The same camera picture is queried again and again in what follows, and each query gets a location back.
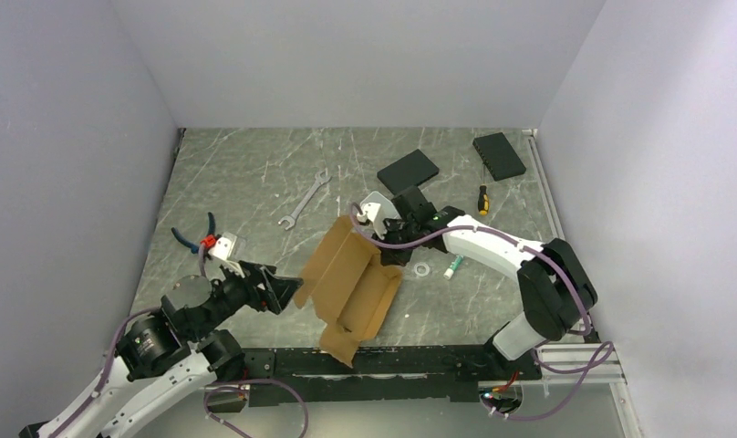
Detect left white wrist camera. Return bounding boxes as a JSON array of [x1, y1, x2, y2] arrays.
[[201, 233, 246, 274]]

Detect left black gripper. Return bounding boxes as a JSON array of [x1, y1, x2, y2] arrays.
[[190, 255, 303, 339]]

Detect green white glue stick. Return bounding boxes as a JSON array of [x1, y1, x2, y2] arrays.
[[443, 255, 464, 280]]

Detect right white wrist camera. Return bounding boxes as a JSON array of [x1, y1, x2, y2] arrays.
[[356, 203, 387, 240]]

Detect brown cardboard box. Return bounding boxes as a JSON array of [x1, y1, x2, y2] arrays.
[[294, 215, 403, 368]]

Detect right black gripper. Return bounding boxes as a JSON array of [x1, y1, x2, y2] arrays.
[[372, 218, 421, 267]]

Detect clear tape roll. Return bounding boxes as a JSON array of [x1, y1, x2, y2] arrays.
[[413, 262, 431, 277]]

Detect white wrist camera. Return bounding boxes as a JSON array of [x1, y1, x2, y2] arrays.
[[201, 233, 246, 274], [356, 203, 387, 240]]

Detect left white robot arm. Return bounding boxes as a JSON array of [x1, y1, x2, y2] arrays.
[[19, 261, 304, 437]]

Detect black flat network switch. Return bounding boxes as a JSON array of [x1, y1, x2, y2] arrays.
[[377, 149, 440, 195]]

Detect black ported switch box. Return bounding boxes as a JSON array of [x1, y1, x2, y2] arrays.
[[472, 132, 526, 181]]

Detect yellow black screwdriver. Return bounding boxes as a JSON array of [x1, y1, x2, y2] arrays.
[[477, 164, 490, 215]]

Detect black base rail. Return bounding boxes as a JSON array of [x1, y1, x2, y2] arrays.
[[218, 344, 542, 407]]

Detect silver open-end wrench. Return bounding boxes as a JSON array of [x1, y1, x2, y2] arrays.
[[277, 169, 331, 231]]

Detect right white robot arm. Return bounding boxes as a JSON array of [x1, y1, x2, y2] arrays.
[[358, 187, 598, 379]]

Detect blue handled pliers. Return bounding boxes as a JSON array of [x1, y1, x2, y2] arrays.
[[171, 211, 217, 256]]

